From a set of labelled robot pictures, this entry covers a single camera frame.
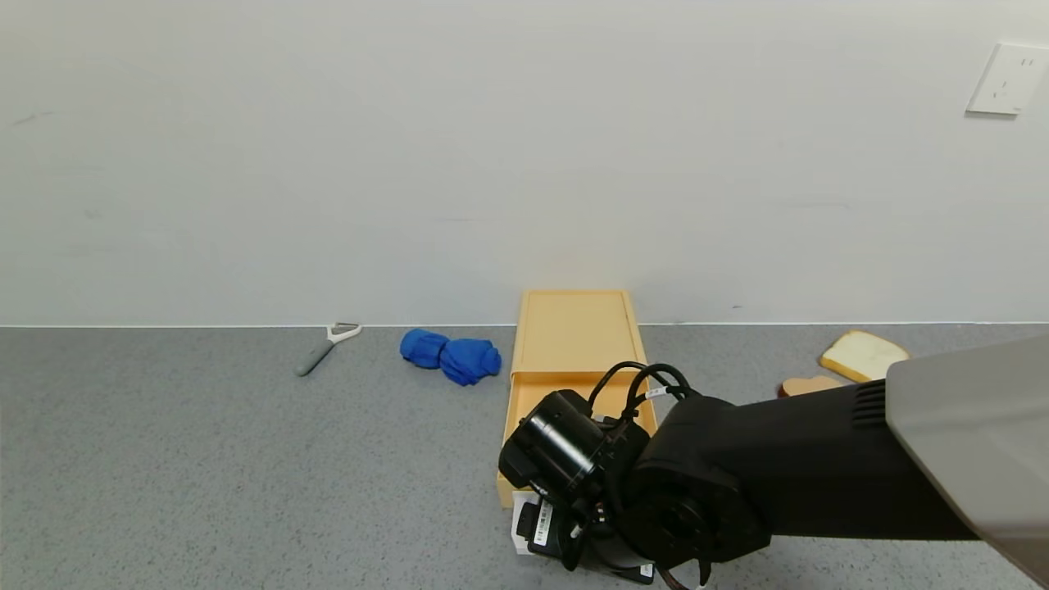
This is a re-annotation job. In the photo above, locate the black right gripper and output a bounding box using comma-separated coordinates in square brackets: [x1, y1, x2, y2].
[516, 498, 591, 572]

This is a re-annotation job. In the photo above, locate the brown toast slice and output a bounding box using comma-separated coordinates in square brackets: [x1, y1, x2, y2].
[779, 374, 845, 399]

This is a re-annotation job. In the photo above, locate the white bread slice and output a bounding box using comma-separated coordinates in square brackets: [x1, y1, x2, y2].
[820, 329, 910, 384]

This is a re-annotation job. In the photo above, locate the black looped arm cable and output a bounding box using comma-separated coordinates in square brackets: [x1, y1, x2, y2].
[586, 361, 697, 419]

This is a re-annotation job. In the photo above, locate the blue crumpled cloth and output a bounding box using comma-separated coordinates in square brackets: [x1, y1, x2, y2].
[400, 329, 502, 388]

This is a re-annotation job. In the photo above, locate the black cable with white tip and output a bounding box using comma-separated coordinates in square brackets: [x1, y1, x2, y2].
[656, 561, 712, 590]

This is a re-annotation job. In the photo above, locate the grey handled peeler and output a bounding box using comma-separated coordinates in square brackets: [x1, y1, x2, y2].
[296, 322, 363, 378]

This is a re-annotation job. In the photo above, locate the yellow drawer with white handle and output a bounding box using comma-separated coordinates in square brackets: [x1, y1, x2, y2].
[497, 370, 659, 556]

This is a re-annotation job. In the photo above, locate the white wall outlet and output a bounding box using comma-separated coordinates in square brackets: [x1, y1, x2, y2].
[965, 43, 1049, 116]

